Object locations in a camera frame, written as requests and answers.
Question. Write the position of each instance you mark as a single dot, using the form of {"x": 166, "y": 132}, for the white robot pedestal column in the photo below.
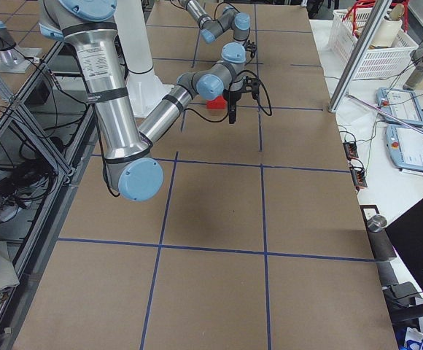
{"x": 145, "y": 89}

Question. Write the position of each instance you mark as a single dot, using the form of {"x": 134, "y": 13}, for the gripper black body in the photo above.
{"x": 251, "y": 47}
{"x": 233, "y": 96}

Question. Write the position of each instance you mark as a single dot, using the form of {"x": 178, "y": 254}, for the teach pendant tablet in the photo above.
{"x": 402, "y": 104}
{"x": 405, "y": 148}

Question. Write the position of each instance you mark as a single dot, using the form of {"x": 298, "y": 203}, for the upper teach pendant tablet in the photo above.
{"x": 402, "y": 104}

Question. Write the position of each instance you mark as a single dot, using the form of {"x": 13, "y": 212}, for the lower teach pendant tablet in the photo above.
{"x": 405, "y": 148}

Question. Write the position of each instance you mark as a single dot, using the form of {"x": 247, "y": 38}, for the aluminium frame post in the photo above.
{"x": 358, "y": 54}

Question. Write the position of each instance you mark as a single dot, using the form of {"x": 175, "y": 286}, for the brown paper table cover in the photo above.
{"x": 254, "y": 241}

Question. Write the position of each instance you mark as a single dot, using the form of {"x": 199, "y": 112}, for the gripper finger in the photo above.
{"x": 231, "y": 111}

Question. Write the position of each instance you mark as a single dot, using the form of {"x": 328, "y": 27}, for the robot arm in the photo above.
{"x": 126, "y": 140}
{"x": 231, "y": 19}

